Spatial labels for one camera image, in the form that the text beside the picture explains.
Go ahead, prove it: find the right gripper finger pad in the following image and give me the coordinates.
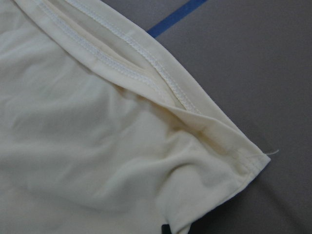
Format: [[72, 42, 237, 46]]
[[161, 224, 172, 234]]

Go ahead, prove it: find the cream long-sleeve graphic shirt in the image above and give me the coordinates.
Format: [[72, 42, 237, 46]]
[[0, 0, 270, 234]]

